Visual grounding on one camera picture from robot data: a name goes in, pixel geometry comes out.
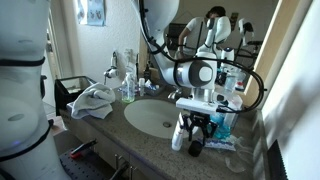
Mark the clear dental retainer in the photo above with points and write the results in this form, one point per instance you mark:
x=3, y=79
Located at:
x=239, y=161

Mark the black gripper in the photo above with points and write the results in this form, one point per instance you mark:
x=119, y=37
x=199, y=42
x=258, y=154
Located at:
x=202, y=121

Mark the blue mouthwash bottle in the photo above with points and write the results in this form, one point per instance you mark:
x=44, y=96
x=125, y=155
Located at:
x=232, y=101

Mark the white oval sink basin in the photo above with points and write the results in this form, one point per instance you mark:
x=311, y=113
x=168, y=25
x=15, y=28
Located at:
x=154, y=117

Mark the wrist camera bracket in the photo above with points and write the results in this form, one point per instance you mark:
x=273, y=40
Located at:
x=197, y=106

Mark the black toiletries tray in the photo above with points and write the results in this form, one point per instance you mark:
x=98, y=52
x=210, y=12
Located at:
x=153, y=89

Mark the small white bottle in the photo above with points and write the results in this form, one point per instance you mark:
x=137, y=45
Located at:
x=141, y=86

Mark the white crumpled towel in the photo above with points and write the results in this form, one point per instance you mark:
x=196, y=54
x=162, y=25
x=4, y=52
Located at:
x=96, y=101

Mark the white standing tube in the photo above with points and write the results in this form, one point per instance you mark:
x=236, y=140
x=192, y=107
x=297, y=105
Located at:
x=177, y=138

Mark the wood framed mirror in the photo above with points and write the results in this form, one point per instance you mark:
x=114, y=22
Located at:
x=285, y=23

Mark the blue contact lens blister strip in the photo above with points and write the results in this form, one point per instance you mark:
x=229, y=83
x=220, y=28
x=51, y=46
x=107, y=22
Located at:
x=219, y=144

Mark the red black hand tool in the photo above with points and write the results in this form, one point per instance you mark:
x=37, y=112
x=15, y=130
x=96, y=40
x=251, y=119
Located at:
x=77, y=151

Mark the clear green soap dispenser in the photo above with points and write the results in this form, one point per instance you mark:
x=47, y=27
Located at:
x=128, y=88

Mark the black waste bin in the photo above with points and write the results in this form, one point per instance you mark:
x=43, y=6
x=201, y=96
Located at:
x=68, y=89

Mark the black round cap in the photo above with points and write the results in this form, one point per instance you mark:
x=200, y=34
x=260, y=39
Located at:
x=195, y=148

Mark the chrome faucet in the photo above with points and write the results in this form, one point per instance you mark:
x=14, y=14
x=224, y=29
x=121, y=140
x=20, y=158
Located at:
x=176, y=94

